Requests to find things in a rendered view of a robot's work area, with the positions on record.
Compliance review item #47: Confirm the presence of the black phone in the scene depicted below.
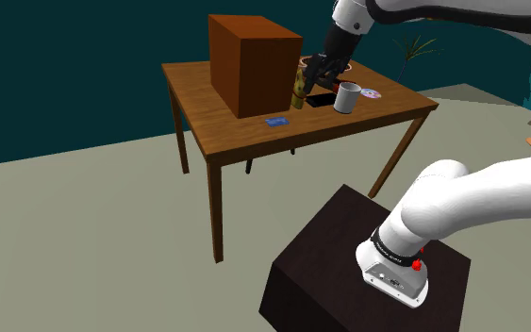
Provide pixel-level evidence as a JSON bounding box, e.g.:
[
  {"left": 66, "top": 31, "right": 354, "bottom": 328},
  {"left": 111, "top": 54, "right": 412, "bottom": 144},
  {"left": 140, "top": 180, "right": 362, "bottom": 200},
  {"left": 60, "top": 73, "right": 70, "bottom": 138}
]
[{"left": 305, "top": 91, "right": 338, "bottom": 109}]

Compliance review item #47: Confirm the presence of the pink rimmed bowl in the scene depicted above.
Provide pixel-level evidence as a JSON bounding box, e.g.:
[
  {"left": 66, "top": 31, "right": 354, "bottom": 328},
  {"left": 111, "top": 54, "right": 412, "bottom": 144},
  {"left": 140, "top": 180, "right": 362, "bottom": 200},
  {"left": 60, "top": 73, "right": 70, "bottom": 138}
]
[{"left": 298, "top": 54, "right": 355, "bottom": 75}]

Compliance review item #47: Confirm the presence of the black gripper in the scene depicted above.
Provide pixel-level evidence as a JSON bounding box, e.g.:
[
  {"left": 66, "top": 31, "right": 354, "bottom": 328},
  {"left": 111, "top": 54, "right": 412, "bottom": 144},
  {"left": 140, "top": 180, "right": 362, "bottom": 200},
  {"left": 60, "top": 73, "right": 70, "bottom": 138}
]
[{"left": 301, "top": 21, "right": 363, "bottom": 96}]

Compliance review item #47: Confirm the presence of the white mug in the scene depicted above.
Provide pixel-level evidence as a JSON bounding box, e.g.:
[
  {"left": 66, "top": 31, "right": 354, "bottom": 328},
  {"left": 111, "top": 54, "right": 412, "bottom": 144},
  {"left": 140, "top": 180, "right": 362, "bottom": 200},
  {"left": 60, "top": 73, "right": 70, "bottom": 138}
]
[{"left": 332, "top": 81, "right": 363, "bottom": 115}]

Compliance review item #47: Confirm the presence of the large brown box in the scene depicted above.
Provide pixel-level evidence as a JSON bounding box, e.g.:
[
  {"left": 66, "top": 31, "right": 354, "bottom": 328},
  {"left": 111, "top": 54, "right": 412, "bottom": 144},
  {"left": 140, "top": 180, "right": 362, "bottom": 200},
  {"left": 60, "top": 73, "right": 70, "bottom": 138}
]
[{"left": 207, "top": 13, "right": 305, "bottom": 120}]

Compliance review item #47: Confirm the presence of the brown wooden table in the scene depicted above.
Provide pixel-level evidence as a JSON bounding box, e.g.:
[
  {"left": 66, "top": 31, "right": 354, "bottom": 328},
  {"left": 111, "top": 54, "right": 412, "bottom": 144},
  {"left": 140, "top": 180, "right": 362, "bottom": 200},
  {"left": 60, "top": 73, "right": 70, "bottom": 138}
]
[{"left": 161, "top": 57, "right": 440, "bottom": 265}]

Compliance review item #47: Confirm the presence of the dark robot stand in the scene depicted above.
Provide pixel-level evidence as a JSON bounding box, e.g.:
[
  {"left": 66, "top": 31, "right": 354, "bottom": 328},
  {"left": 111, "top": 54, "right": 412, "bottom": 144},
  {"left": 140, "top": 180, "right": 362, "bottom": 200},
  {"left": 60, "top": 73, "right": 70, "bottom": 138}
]
[{"left": 258, "top": 183, "right": 473, "bottom": 332}]

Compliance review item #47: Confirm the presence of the red and black tool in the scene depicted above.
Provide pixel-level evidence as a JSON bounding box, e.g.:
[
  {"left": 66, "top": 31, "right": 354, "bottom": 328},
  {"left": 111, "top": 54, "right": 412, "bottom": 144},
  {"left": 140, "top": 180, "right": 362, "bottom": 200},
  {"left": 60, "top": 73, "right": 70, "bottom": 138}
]
[{"left": 316, "top": 77, "right": 345, "bottom": 94}]

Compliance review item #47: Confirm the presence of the yellow green bottle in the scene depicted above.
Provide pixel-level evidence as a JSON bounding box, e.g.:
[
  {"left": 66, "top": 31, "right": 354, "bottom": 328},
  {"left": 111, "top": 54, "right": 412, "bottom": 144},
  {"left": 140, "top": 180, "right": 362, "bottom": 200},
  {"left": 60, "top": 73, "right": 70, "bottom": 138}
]
[{"left": 290, "top": 66, "right": 309, "bottom": 110}]

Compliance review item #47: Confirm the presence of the green potted plant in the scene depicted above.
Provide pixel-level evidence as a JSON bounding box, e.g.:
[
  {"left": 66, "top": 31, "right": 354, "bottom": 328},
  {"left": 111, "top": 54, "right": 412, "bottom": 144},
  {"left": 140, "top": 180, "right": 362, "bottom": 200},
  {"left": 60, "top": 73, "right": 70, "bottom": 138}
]
[{"left": 391, "top": 35, "right": 444, "bottom": 84}]

